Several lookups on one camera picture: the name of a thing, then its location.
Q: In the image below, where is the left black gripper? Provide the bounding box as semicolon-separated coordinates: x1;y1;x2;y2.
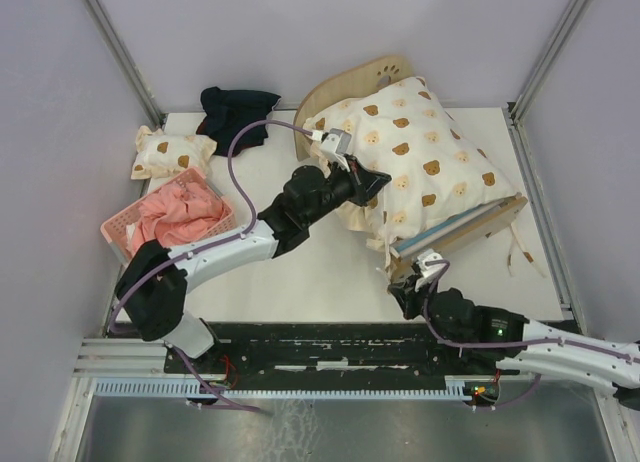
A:
303;153;391;226

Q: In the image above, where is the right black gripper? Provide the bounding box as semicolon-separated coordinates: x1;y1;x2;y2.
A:
386;271;464;345

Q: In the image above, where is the large bear print cushion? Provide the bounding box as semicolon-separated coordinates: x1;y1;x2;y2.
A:
304;77;516;251

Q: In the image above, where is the wooden pet bed frame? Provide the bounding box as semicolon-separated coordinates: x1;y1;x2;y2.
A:
295;56;527;277

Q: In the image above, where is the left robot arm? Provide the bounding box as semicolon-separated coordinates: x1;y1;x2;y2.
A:
116;156;392;372

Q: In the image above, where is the blue striped mattress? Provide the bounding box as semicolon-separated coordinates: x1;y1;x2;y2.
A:
392;202;501;257

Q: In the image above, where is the dark navy garment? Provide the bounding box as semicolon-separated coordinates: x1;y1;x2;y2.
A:
196;87;281;157

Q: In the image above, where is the pink plastic basket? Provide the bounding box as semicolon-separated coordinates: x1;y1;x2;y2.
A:
101;168;237;265

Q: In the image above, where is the pink cloth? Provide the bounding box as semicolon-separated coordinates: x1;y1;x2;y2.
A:
126;182;224;255

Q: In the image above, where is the small bear print pillow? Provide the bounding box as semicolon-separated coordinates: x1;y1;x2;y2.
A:
131;126;217;180

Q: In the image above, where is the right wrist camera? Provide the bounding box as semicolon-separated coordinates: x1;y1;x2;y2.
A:
412;249;450;290

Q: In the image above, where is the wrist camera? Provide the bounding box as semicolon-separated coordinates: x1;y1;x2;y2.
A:
311;129;351;171
412;249;450;290

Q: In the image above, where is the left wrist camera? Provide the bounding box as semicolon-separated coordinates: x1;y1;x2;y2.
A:
311;129;351;171

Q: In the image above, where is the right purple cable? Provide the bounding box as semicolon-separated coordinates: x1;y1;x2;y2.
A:
422;259;640;411

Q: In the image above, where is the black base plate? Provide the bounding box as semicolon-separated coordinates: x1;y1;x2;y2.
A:
191;322;496;388

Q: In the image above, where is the right aluminium frame post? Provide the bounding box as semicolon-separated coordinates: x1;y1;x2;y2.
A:
509;0;594;125

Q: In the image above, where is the aluminium frame post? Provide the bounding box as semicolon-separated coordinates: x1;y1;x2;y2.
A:
81;0;166;127
509;0;594;125

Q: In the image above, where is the white slotted cable duct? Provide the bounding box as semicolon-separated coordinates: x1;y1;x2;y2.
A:
95;371;468;400

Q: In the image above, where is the left aluminium frame post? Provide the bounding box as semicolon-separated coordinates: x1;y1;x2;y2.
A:
81;0;166;127

